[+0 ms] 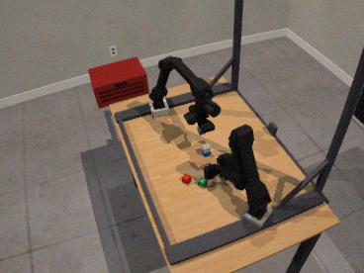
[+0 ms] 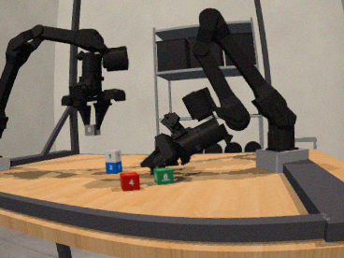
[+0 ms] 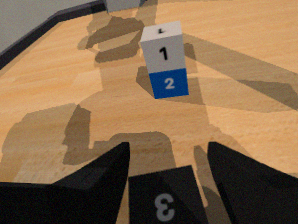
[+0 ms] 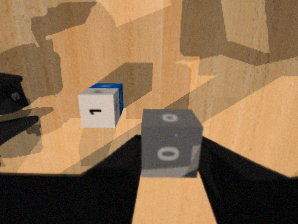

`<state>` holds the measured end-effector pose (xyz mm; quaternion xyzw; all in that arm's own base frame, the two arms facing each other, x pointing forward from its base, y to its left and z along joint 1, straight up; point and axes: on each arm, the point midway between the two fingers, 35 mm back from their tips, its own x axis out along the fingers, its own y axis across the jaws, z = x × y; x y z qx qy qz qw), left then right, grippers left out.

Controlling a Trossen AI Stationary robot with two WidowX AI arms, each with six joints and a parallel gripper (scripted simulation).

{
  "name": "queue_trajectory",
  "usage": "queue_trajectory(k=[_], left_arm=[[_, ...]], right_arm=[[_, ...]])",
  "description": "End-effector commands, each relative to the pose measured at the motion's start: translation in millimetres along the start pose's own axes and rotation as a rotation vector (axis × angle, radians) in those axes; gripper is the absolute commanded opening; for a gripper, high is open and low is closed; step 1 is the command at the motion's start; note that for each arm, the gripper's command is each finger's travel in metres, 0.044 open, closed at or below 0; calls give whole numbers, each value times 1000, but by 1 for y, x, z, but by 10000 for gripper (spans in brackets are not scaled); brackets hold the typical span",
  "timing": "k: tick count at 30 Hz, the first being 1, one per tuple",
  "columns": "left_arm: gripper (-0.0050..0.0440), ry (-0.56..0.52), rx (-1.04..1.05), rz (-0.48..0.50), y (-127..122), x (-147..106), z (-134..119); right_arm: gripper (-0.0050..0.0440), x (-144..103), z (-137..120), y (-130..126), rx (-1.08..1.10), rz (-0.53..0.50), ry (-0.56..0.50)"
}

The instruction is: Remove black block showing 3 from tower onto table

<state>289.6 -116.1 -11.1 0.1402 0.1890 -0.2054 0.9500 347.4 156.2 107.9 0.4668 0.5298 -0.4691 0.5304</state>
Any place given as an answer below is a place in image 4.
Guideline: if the white block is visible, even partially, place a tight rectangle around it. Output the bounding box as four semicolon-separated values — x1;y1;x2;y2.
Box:
78;88;120;128

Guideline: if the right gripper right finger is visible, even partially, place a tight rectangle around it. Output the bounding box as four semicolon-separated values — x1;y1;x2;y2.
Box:
198;136;298;224

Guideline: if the black block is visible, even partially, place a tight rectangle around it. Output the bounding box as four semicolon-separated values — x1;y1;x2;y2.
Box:
0;83;29;115

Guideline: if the blue block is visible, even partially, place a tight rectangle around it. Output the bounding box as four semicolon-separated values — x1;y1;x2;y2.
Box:
89;83;124;116

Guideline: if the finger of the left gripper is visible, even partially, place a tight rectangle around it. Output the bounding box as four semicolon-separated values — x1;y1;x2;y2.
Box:
0;116;39;146
0;73;23;86

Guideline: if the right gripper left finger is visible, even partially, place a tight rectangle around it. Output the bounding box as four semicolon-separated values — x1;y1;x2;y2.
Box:
0;135;142;224

